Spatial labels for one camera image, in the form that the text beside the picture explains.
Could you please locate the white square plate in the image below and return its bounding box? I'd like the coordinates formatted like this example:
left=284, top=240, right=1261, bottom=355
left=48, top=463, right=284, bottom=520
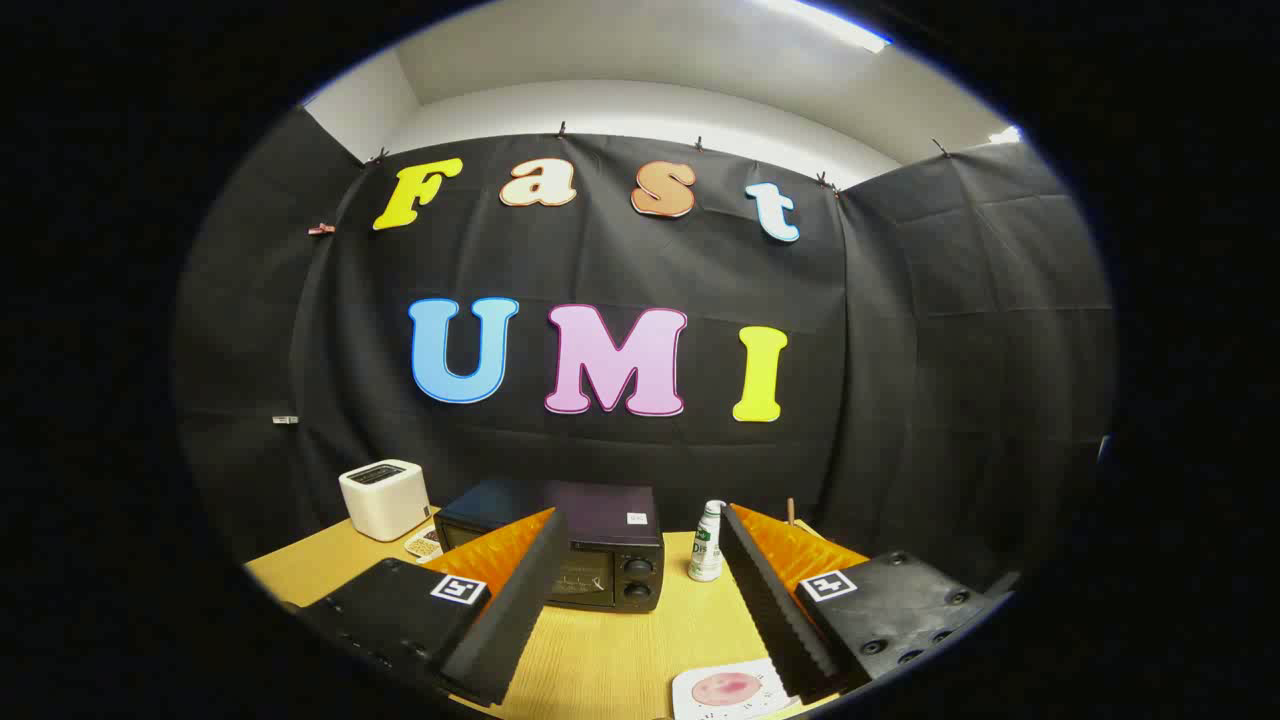
left=671, top=658, right=801, bottom=720

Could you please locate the white green-label drink bottle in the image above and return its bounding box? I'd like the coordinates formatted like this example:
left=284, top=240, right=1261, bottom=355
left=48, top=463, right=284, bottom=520
left=688, top=500, right=727, bottom=584

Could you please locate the white pop-up toaster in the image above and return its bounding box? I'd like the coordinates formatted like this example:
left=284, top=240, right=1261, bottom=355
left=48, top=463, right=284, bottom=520
left=338, top=459, right=432, bottom=543

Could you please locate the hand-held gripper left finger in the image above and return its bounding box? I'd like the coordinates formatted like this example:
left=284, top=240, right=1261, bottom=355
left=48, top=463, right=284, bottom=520
left=297, top=507, right=571, bottom=707

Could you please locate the black toaster oven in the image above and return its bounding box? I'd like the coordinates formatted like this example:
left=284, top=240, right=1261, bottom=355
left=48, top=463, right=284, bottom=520
left=434, top=478, right=666, bottom=613

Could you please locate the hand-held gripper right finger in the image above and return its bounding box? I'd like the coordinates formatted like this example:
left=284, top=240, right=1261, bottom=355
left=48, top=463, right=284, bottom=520
left=720, top=503, right=1011, bottom=704

